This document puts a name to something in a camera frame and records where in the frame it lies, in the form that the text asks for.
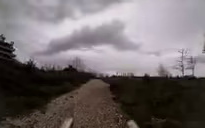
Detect row of dark bushes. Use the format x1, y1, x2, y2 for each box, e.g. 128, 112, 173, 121
0, 57, 97, 88

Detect bare tree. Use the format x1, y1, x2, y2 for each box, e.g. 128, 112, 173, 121
186, 55, 198, 78
175, 47, 191, 78

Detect dark grass field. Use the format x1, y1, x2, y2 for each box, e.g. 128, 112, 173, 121
103, 76, 205, 128

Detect pale gravel path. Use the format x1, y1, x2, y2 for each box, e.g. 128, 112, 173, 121
0, 78, 131, 128

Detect robot's own part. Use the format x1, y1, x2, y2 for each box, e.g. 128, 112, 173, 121
59, 117, 74, 128
126, 119, 140, 128

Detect dark grass verge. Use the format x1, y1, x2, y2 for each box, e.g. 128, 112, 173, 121
0, 74, 91, 128

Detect multi-storey building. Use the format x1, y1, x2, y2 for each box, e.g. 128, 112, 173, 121
0, 29, 18, 62

